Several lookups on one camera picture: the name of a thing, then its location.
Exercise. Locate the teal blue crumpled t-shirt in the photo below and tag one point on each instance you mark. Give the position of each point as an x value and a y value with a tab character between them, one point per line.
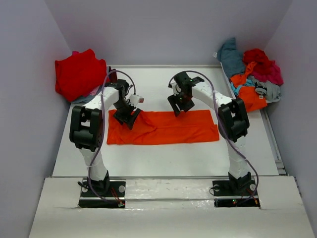
231	58

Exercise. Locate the folded red t-shirt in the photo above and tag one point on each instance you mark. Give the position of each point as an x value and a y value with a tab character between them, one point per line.
79	74

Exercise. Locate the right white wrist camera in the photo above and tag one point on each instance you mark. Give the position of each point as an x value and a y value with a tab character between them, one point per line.
175	88

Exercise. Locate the red crumpled t-shirt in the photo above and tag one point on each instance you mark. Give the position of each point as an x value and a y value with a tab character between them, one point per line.
263	64

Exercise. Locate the folded pink t-shirt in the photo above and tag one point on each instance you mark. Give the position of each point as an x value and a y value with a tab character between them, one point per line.
95	91

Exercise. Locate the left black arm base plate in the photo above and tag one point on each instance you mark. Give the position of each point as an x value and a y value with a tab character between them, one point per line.
114	198

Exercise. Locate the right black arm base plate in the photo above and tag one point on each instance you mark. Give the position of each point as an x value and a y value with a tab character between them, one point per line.
225	197

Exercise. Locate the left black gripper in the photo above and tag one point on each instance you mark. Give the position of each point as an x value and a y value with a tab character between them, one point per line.
121	118

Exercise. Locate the orange t-shirt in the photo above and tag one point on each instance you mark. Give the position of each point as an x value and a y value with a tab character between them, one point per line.
250	98
157	128

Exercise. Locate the folded maroon t-shirt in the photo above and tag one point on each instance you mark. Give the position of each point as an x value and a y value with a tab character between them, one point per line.
112	77

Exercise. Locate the cyan crumpled t-shirt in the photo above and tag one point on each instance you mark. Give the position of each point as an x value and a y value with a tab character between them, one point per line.
249	83

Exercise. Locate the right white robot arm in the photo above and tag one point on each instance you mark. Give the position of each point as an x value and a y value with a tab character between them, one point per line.
232	118

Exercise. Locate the grey crumpled t-shirt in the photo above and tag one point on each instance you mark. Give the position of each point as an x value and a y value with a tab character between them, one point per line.
267	90

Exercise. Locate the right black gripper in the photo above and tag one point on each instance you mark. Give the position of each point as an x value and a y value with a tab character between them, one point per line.
173	100

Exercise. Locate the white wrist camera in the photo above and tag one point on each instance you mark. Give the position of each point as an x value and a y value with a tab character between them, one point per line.
175	88
134	100

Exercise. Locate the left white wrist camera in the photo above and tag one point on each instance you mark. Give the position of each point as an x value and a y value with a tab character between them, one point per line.
134	100

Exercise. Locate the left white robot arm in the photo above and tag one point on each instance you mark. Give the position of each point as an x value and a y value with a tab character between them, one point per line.
87	128

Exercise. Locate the folded light blue t-shirt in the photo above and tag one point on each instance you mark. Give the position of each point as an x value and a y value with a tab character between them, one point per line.
83	99

